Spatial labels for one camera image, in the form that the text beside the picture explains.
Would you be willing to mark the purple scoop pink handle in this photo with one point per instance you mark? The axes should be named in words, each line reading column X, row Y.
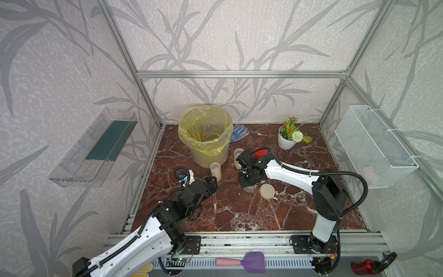
column 253, row 262

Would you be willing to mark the green circuit board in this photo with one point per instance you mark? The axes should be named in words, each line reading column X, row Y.
column 179, row 261

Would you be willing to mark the red lid oatmeal jar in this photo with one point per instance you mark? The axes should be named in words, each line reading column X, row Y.
column 259, row 152

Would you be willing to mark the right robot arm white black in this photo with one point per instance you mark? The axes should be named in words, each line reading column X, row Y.
column 329, row 193

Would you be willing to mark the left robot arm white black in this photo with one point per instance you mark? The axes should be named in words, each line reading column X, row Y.
column 158, row 235

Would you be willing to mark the clear oatmeal jar small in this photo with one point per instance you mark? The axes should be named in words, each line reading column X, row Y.
column 216, row 170

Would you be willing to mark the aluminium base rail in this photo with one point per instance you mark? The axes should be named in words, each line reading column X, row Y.
column 284, row 243

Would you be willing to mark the white pot artificial flowers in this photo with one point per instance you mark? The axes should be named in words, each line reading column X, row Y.
column 290, row 134

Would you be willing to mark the open clear oatmeal jar tall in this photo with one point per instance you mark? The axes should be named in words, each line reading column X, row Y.
column 237, row 153

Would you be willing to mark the clear plastic wall shelf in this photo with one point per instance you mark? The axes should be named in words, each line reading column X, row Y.
column 91, row 159

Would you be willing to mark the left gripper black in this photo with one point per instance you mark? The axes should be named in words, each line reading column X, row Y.
column 213, row 187

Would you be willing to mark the yellow dotted work glove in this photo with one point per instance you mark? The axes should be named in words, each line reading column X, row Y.
column 144, row 272

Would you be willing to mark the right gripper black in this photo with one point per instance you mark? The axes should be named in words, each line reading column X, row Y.
column 243, row 183

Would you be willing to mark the blue dotted work glove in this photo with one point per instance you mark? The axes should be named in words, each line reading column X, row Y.
column 239, row 132

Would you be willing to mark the white wire wall basket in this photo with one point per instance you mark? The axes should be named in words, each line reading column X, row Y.
column 373, row 149

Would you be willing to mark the mesh trash bin yellow bag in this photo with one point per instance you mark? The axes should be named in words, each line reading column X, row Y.
column 206, row 131

